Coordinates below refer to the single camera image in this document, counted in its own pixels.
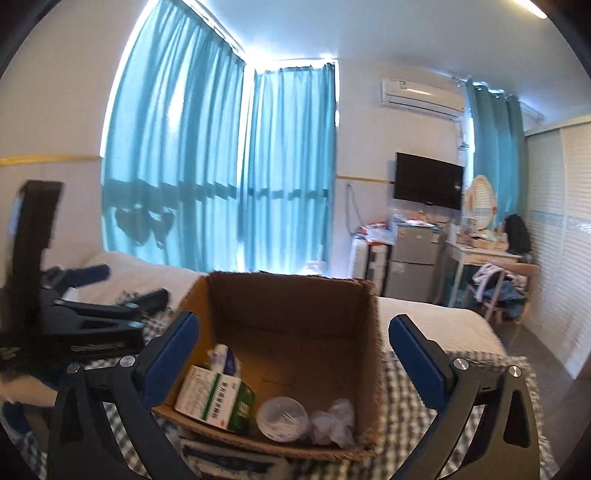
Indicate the black wall television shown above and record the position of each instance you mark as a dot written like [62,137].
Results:
[427,180]

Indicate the narrow blue window curtain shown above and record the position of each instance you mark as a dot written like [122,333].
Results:
[286,175]

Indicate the clear round plastic container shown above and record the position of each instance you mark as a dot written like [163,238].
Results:
[281,417]

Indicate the white dressing table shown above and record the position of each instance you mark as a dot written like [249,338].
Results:
[461,263]

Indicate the blue curtain beside wardrobe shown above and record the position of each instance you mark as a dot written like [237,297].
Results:
[496,147]

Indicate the small white blue tube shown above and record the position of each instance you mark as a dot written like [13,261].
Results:
[226,360]

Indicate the small silver fridge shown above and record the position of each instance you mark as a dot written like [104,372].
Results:
[413,258]

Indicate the white air conditioner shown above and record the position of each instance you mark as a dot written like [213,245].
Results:
[420,97]

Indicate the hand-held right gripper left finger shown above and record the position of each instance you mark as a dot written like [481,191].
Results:
[175,357]

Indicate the dark flat packet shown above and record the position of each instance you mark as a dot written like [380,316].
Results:
[231,459]

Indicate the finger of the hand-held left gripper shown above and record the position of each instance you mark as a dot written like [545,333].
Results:
[147,300]
[87,274]

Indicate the green white medicine box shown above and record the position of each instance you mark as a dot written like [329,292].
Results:
[207,392]

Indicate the white louvred wardrobe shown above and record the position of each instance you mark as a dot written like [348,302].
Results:
[563,254]

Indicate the ceiling light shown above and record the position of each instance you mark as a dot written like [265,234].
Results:
[531,8]

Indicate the wide blue window curtain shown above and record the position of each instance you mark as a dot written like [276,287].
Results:
[175,138]

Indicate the white suitcase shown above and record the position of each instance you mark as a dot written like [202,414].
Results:
[369,267]

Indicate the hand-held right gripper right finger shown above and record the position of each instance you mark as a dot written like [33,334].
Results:
[420,364]

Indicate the red white plastic bags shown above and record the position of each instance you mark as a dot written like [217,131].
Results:
[374,233]

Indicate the brown cardboard box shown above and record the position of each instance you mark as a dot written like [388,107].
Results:
[286,332]

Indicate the grey white checked cloth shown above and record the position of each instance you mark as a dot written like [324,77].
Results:
[406,424]

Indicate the pile of clothes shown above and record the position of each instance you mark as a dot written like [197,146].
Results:
[501,284]

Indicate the black backpack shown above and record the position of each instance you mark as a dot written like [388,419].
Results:
[517,233]

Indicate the crumpled clear plastic bag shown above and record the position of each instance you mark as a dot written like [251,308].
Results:
[332,422]

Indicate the wooden chair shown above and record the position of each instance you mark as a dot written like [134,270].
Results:
[528,277]

